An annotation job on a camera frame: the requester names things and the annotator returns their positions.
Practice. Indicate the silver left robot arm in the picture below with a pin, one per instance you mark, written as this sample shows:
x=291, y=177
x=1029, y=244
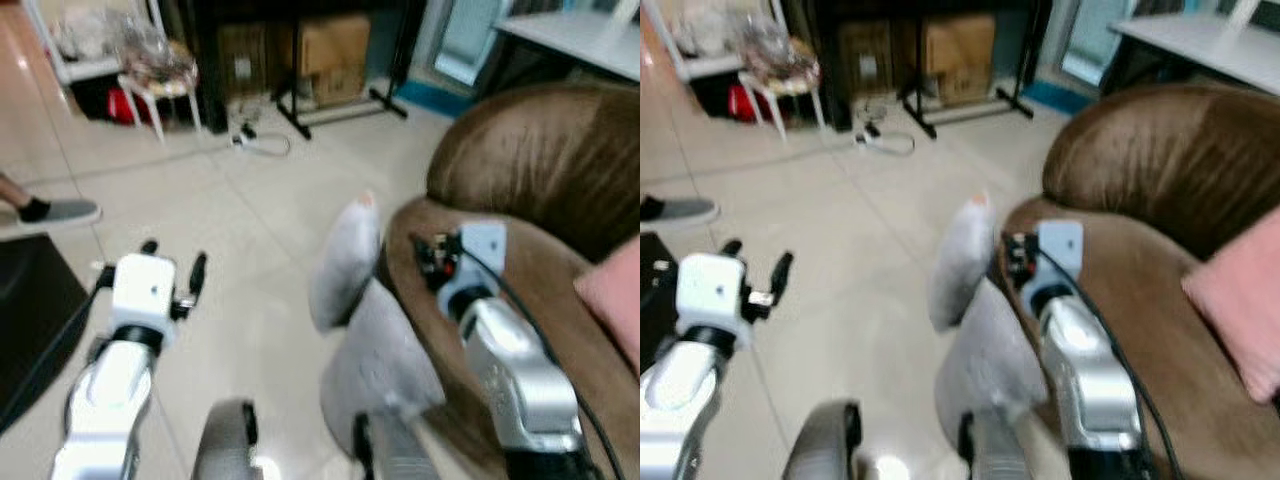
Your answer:
x=675, y=395
x=105, y=400

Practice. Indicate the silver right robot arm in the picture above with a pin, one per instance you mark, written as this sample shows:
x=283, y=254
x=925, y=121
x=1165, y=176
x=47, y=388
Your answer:
x=520, y=380
x=1090, y=380

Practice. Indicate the small grey pillow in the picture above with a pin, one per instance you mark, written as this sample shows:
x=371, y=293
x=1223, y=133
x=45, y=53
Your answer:
x=345, y=265
x=962, y=260

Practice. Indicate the pink pillow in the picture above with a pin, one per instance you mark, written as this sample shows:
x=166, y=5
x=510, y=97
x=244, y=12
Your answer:
x=615, y=295
x=1240, y=300

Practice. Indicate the brown sofa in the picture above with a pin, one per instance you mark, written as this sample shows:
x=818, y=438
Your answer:
x=530, y=160
x=1160, y=160

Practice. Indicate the blue floor mat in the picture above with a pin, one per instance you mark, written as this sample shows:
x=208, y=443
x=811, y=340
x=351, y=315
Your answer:
x=1052, y=96
x=435, y=98

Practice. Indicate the person's foot in grey shoe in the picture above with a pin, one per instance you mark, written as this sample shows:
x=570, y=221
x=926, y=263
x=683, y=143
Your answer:
x=55, y=211
x=680, y=210

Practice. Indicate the red object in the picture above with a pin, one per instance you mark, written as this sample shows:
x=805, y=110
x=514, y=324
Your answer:
x=745, y=102
x=125, y=105

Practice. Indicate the grey left robot leg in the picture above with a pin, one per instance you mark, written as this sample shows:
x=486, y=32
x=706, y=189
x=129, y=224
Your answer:
x=820, y=445
x=225, y=445

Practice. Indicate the grey robot leg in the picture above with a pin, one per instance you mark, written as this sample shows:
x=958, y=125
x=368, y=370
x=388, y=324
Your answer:
x=225, y=445
x=820, y=445
x=995, y=450
x=395, y=450

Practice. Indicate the white stool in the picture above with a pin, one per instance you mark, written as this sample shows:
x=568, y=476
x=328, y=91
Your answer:
x=785, y=88
x=160, y=92

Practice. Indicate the white shelf rack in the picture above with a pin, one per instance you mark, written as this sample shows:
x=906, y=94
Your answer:
x=85, y=68
x=700, y=66

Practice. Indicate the black metal stand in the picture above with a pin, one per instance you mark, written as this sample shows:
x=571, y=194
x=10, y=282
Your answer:
x=290, y=105
x=915, y=105

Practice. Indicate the grey right robot leg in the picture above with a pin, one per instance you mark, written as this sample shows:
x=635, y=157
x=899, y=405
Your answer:
x=995, y=450
x=395, y=450

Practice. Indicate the clear plastic bag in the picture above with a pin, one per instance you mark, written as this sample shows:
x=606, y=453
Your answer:
x=775, y=48
x=152, y=50

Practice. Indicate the small cardboard box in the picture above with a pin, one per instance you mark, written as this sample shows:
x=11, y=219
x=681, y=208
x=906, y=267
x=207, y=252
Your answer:
x=248, y=60
x=868, y=58

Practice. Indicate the large cardboard box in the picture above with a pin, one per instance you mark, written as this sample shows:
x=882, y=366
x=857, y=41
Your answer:
x=335, y=55
x=958, y=55

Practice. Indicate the white table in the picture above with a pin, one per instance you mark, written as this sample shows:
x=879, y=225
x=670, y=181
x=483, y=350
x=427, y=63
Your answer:
x=1200, y=45
x=580, y=40

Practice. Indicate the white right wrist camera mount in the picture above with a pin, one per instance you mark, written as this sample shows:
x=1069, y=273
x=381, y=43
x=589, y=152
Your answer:
x=482, y=255
x=1060, y=250

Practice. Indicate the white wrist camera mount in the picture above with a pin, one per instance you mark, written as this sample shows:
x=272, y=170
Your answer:
x=143, y=290
x=710, y=290
x=1060, y=250
x=482, y=255

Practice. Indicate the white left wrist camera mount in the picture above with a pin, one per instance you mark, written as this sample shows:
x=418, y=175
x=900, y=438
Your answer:
x=143, y=290
x=710, y=290

